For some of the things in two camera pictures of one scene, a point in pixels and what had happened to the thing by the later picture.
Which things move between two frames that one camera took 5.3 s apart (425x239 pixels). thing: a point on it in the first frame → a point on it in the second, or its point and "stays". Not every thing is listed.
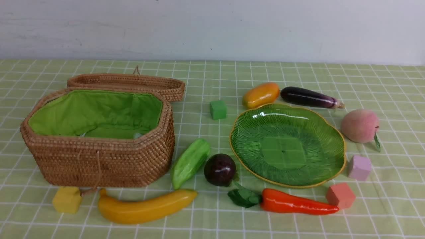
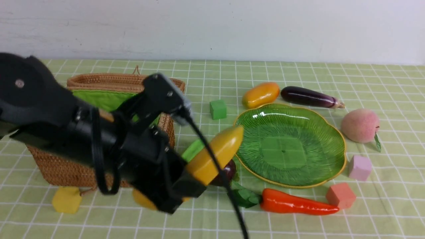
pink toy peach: x=360 y=125 stays
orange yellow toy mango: x=264 y=94 stays
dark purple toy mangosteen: x=219 y=169 stays
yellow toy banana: x=121 y=212 → x=218 y=152
